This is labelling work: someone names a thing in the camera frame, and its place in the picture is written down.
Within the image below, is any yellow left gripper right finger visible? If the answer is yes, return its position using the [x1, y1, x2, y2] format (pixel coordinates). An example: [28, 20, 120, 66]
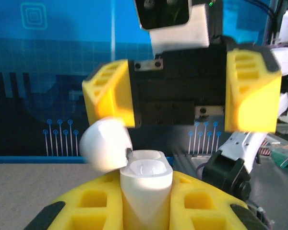
[169, 170, 267, 230]

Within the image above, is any green plastic packet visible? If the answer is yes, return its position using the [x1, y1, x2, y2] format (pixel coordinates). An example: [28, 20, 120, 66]
[271, 145, 288, 171]

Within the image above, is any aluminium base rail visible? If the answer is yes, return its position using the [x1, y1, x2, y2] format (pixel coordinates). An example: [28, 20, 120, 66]
[171, 153, 221, 178]

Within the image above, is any white rectangular earbuds charging case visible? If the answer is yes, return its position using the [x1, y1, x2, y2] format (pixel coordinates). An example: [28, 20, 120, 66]
[79, 117, 175, 230]

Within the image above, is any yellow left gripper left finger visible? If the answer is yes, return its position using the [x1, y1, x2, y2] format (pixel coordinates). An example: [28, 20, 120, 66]
[24, 171, 123, 230]

